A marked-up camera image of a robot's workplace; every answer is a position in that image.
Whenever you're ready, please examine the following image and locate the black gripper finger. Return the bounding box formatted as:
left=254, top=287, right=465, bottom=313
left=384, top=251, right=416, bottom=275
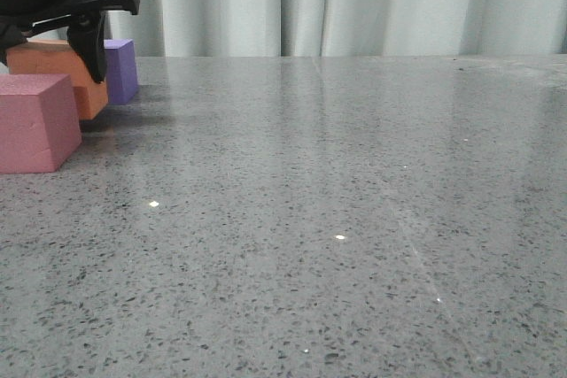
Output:
left=66, top=12, right=107, bottom=83
left=0, top=16, right=29, bottom=66

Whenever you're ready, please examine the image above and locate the orange foam cube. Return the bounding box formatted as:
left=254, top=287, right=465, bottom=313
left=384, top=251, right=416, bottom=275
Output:
left=6, top=40, right=108, bottom=120

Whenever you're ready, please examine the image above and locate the purple foam cube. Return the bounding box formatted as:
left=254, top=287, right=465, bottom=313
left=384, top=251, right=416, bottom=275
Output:
left=104, top=39, right=139, bottom=105

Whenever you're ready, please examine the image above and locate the pink foam cube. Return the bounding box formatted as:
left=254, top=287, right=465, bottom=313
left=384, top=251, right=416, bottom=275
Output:
left=1, top=74, right=82, bottom=174

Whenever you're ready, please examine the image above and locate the grey-green curtain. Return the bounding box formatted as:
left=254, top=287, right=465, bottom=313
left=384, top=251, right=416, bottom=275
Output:
left=24, top=0, right=567, bottom=58

